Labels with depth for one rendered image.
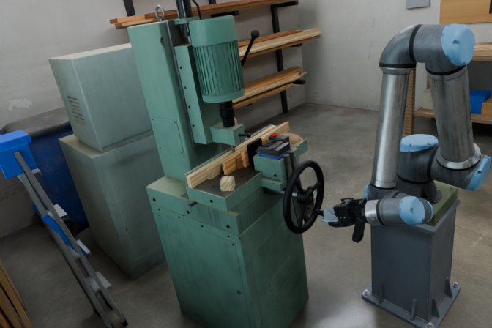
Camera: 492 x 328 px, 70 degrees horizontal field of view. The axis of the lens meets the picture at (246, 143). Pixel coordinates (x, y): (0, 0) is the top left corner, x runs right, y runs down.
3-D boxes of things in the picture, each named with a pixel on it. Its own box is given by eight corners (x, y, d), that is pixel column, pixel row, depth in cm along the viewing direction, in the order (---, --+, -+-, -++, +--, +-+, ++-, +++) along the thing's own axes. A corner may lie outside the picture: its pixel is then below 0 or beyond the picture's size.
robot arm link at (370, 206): (390, 217, 125) (381, 231, 118) (378, 217, 128) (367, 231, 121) (382, 195, 124) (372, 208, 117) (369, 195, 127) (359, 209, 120)
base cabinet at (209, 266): (262, 364, 161) (239, 237, 135) (179, 311, 197) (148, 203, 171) (310, 298, 192) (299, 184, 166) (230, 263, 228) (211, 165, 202)
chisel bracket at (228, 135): (236, 149, 146) (233, 129, 143) (211, 145, 154) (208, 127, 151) (247, 143, 151) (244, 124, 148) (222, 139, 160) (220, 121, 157)
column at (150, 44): (193, 186, 161) (156, 22, 135) (163, 177, 175) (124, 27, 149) (225, 165, 177) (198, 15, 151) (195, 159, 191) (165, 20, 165)
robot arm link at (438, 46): (448, 161, 156) (425, 12, 111) (493, 173, 143) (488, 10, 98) (433, 187, 151) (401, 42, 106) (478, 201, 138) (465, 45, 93)
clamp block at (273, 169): (282, 182, 137) (279, 162, 134) (254, 176, 146) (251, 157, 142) (301, 167, 147) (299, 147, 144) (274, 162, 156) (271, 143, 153)
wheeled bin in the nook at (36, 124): (55, 253, 268) (5, 135, 233) (34, 229, 305) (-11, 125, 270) (130, 213, 308) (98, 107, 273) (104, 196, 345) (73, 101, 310)
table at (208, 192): (247, 220, 122) (244, 205, 120) (188, 200, 141) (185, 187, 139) (326, 152, 164) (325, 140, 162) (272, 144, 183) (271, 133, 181)
